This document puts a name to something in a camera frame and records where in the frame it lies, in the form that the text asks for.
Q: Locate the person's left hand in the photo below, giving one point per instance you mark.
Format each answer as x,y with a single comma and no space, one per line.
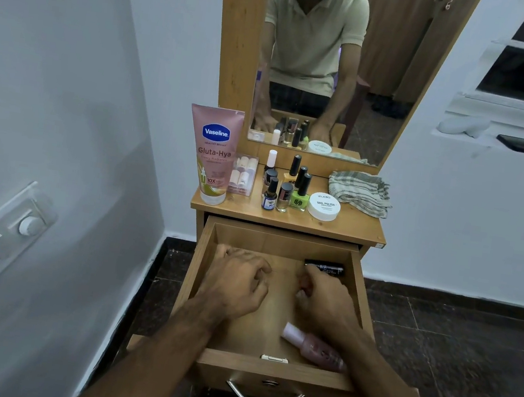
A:
235,282

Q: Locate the person's right hand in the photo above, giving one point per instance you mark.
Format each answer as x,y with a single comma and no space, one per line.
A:
329,307

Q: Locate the black lipstick tube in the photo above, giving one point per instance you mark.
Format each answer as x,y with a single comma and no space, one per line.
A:
325,268

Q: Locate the pink bottle white cap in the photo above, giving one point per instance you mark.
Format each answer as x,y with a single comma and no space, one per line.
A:
313,349

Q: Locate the wooden drawer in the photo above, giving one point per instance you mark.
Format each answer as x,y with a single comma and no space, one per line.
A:
262,332

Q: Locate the blue label nail polish bottle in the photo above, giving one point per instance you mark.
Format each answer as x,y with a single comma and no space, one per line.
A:
269,199

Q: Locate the dark cap gold nail polish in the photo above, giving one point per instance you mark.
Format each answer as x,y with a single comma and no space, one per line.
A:
284,196

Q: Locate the round white jar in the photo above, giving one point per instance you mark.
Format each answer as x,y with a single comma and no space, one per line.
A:
324,208

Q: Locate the green nail polish bottle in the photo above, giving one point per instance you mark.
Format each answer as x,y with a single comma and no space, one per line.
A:
299,200

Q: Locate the clear box of pink tubes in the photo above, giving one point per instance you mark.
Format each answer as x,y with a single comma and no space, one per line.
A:
242,176

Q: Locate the clear nail polish bottle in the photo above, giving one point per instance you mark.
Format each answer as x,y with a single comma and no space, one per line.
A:
301,174

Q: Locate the white cap nail polish bottle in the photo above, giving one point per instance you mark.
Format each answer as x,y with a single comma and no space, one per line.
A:
271,158

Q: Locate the pink lotion tube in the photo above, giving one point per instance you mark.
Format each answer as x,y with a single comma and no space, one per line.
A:
212,155

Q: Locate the person's left forearm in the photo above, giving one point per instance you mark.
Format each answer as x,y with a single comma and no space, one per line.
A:
151,360

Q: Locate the wooden dressing table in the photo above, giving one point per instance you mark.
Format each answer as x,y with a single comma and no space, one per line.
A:
250,211

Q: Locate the striped green white cloth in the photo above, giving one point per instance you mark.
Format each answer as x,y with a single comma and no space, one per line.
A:
360,192

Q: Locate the white object on sill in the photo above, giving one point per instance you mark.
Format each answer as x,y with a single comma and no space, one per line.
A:
462,124

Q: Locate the dressing table mirror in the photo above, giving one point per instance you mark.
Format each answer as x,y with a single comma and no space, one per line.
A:
395,44

